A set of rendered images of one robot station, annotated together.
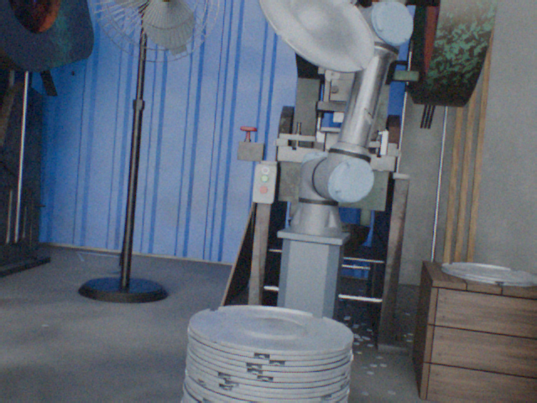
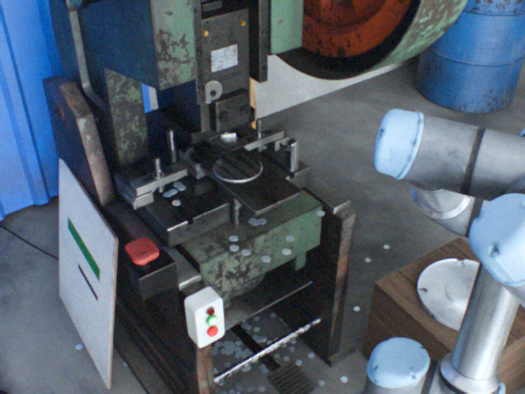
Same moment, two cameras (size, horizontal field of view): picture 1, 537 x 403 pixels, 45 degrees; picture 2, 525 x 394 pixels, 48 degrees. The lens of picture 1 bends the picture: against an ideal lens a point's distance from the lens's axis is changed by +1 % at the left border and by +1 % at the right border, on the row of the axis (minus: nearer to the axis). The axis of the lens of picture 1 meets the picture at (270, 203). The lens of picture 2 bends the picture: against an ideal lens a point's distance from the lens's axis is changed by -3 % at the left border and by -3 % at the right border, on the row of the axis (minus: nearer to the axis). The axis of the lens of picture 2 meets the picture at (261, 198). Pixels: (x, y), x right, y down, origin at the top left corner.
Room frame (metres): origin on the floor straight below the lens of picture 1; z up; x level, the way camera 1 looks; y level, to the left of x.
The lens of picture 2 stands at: (1.46, 0.58, 1.65)
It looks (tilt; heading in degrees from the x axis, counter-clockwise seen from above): 37 degrees down; 318
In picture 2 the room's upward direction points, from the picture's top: straight up
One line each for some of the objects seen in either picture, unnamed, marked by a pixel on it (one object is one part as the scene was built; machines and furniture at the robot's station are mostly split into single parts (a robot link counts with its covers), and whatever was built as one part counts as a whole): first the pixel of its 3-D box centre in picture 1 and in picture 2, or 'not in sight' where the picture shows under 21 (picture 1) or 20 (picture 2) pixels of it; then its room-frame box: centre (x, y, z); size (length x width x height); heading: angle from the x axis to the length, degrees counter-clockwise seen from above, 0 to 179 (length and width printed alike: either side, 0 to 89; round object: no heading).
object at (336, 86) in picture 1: (345, 65); (214, 62); (2.53, -0.24, 1.04); 0.17 x 0.15 x 0.30; 175
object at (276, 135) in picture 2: (380, 142); (261, 134); (2.56, -0.41, 0.76); 0.17 x 0.06 x 0.10; 85
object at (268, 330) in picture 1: (271, 327); not in sight; (1.12, -0.02, 0.35); 0.29 x 0.29 x 0.01
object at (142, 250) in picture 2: (247, 137); (143, 260); (2.38, 0.11, 0.72); 0.07 x 0.06 x 0.08; 175
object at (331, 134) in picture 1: (336, 147); (248, 197); (2.40, -0.23, 0.72); 0.25 x 0.14 x 0.14; 175
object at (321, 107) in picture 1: (340, 112); (207, 119); (2.58, -0.24, 0.86); 0.20 x 0.16 x 0.05; 85
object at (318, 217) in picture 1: (316, 215); not in sight; (1.84, -0.14, 0.50); 0.15 x 0.15 x 0.10
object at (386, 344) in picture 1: (393, 218); (260, 186); (2.69, -0.52, 0.45); 0.92 x 0.12 x 0.90; 175
